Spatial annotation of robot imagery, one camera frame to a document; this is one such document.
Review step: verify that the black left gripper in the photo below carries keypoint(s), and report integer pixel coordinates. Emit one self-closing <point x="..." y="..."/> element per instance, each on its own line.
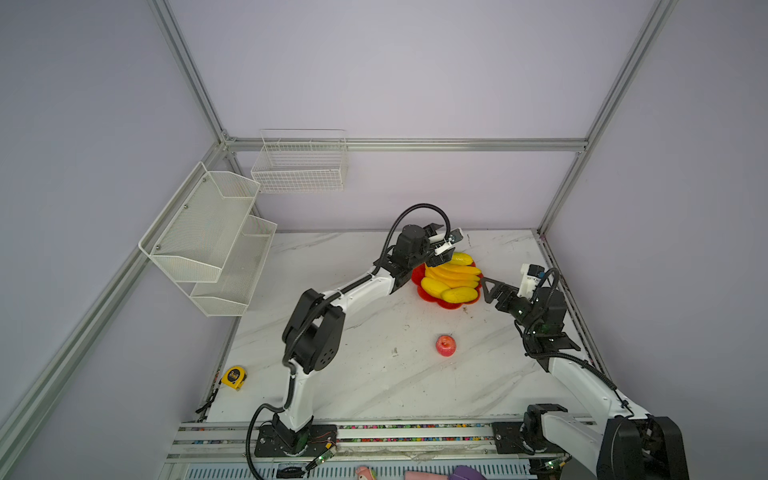
<point x="441" y="260"/>

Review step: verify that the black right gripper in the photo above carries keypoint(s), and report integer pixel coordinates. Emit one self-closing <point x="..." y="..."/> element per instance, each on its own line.
<point x="509" y="294"/>

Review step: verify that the yellow green fake mango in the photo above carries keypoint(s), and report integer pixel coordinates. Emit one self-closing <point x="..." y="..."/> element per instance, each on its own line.
<point x="461" y="259"/>

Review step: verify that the yellow fake banana bunch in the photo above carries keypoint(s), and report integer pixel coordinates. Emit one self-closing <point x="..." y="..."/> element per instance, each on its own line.
<point x="455" y="276"/>

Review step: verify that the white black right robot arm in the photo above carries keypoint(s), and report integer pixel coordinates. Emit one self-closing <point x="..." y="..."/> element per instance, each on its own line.
<point x="624" y="440"/>

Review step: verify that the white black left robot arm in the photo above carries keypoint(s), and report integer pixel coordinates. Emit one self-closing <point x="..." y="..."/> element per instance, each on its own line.
<point x="314" y="331"/>

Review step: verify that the red flower-shaped fruit bowl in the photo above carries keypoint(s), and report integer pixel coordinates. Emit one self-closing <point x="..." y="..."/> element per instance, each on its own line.
<point x="419" y="273"/>

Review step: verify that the red fake apple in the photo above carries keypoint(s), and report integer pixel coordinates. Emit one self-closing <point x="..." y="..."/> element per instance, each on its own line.
<point x="446" y="345"/>

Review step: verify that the purple toy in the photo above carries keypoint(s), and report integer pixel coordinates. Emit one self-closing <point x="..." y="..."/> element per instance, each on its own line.
<point x="464" y="472"/>

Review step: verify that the pink toy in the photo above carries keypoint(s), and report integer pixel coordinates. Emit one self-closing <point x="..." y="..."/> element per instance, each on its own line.
<point x="364" y="473"/>

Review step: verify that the white perforated metal shelf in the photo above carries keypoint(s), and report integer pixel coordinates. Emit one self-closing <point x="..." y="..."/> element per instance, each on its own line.
<point x="209" y="242"/>

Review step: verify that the yellow tape measure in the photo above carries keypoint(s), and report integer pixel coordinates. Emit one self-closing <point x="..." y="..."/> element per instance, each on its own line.
<point x="234" y="377"/>

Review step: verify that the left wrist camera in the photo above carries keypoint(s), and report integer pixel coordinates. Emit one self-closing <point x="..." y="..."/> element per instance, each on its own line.
<point x="444" y="244"/>

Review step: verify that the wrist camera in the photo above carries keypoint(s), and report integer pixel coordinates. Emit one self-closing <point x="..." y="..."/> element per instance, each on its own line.
<point x="444" y="244"/>
<point x="531" y="277"/>

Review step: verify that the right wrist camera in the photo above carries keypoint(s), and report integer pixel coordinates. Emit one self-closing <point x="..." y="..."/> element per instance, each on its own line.
<point x="531" y="277"/>

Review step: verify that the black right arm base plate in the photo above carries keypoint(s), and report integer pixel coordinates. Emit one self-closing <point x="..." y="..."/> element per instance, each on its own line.
<point x="511" y="438"/>

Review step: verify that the white wire basket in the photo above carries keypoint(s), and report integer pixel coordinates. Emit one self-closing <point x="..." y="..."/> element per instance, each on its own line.
<point x="301" y="161"/>

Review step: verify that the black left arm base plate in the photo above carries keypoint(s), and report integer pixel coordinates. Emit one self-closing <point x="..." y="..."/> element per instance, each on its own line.
<point x="276" y="440"/>

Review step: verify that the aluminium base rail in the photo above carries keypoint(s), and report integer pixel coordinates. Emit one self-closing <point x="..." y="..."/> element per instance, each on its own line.
<point x="389" y="448"/>

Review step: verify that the aluminium frame post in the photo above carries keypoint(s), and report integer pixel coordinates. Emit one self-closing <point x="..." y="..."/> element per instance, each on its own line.
<point x="172" y="33"/>

